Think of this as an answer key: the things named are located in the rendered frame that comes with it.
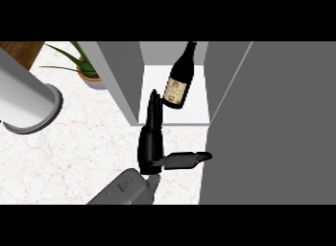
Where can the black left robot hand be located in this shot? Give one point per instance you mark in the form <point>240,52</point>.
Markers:
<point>150,147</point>

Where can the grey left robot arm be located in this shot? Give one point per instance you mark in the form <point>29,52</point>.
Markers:
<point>126,189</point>

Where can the grey open cabinet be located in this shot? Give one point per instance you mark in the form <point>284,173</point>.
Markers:
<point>122,80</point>

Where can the dark wine bottle, cream label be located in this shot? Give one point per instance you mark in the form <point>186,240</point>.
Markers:
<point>178,80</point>

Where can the dark grey cabinet door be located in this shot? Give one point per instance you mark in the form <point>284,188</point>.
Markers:
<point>282,128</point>

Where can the green plant in terracotta pot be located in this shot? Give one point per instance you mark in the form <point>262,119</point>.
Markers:
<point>89,73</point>

